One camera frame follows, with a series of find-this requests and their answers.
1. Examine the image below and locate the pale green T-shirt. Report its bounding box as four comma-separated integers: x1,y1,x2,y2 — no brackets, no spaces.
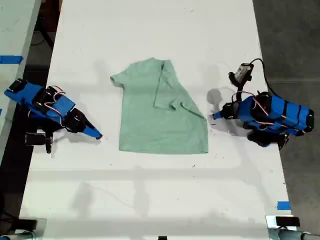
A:
109,57,210,155

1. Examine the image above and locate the long blue tape strip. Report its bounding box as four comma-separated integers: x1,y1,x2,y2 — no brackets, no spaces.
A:
0,55,24,65

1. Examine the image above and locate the pale side table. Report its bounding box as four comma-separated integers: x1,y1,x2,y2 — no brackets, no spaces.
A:
0,0,42,157

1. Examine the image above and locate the short blue tape strip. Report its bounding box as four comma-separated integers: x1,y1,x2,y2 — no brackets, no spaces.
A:
276,200,292,211

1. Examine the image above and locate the small black box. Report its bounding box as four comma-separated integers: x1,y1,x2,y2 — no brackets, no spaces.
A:
18,219,38,230
275,216,301,228

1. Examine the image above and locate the grey metal pipe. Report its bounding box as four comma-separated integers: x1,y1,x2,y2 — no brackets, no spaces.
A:
0,230,39,240
268,226,320,240

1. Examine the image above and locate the black camera stalk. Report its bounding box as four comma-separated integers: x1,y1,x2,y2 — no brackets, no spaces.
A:
231,83,247,103
44,134,54,154

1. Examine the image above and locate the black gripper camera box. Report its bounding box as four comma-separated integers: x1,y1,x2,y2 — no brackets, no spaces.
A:
228,62,255,87
24,132,46,147

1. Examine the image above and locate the black camera cable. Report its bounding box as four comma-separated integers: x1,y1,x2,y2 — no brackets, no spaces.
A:
249,58,276,97

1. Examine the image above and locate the black floor cable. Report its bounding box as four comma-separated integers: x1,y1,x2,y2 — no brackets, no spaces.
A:
31,23,55,50

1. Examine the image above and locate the metal table bracket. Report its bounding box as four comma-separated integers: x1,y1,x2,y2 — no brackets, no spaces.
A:
17,217,48,236
265,214,301,231

